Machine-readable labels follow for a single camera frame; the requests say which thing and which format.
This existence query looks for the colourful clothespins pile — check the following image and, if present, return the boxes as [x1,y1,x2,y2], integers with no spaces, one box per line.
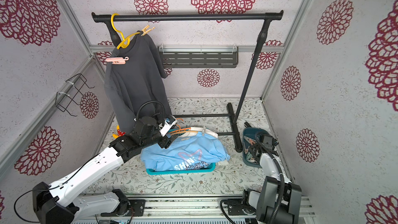
[244,136,258,164]

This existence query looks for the pink clothespin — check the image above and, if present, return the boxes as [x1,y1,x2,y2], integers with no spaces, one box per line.
[105,57,129,65]

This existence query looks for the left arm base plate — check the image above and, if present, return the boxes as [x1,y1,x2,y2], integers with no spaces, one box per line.
[100,199,146,217]

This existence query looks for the black clothes rack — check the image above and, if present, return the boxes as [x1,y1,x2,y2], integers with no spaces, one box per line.
[91,10,284,152]

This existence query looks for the light blue garment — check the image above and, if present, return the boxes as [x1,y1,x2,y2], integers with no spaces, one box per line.
[141,133,230,172]

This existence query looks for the dark grey t-shirt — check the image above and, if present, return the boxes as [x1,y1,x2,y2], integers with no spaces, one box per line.
[104,34,172,133]

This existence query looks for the black wall shelf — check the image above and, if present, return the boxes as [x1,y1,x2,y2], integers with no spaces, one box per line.
[158,46,238,68]

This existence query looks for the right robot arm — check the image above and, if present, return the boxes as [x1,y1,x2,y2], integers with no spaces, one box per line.
[247,131,302,224]

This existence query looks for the wooden hanger metal hook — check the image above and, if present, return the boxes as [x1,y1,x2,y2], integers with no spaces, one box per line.
[171,127,218,138]

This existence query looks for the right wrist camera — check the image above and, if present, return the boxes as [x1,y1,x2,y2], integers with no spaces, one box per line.
[258,132,279,150]

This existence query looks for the white t-shirt black print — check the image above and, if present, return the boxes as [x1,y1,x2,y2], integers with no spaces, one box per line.
[216,160,229,166]

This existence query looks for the dark teal clothespin bin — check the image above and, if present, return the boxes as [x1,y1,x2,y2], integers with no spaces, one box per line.
[242,127,269,168]

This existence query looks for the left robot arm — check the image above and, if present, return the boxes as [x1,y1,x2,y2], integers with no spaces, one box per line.
[32,115,177,224]

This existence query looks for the orange plastic hanger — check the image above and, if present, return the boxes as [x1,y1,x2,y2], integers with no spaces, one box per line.
[168,118,191,134]

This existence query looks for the black wire wall basket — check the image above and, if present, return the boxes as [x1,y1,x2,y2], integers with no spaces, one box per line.
[54,73,94,117]

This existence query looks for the yellow plastic hanger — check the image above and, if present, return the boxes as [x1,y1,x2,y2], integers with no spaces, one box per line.
[110,13,141,49]

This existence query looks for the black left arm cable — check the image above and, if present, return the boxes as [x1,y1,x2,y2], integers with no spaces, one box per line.
[136,100,165,123]

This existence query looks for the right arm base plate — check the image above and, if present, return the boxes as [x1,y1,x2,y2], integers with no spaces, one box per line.
[224,199,256,216]

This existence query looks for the beige clothespin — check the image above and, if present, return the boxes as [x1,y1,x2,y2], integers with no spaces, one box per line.
[142,25,155,36]

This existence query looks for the teal laundry basket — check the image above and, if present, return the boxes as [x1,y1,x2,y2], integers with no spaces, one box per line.
[146,163,216,175]

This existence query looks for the yellow plush toy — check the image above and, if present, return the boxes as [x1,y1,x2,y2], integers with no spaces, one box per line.
[113,125,125,139]

